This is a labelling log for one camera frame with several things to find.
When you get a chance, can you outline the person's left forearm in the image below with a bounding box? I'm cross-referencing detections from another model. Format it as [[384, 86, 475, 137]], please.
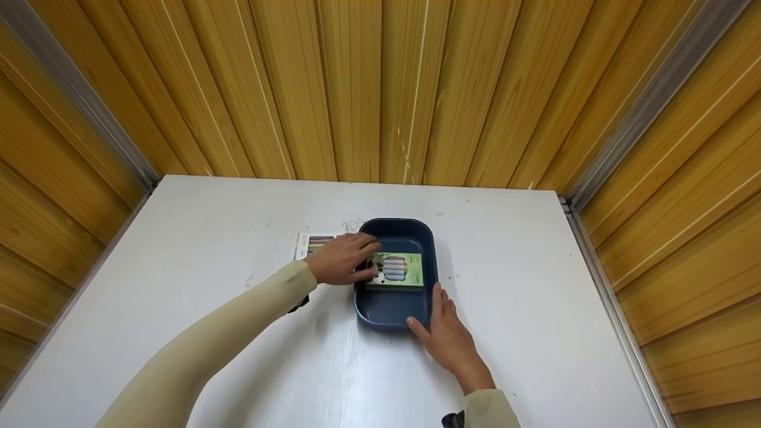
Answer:
[[94, 260, 319, 428]]

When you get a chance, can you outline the dark blue plastic tray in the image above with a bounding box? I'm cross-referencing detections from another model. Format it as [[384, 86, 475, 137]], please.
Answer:
[[353, 217, 440, 332]]

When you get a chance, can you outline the person's left hand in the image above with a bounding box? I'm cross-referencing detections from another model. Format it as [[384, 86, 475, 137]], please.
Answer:
[[303, 232, 382, 287]]

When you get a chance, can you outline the white chalk packet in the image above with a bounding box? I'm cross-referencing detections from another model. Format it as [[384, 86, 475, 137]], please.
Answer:
[[294, 232, 347, 262]]

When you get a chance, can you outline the green chalk packet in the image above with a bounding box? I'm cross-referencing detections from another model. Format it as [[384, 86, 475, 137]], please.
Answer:
[[364, 251, 425, 291]]

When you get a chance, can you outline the person's right hand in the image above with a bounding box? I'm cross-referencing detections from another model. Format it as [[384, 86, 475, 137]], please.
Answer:
[[407, 283, 496, 396]]

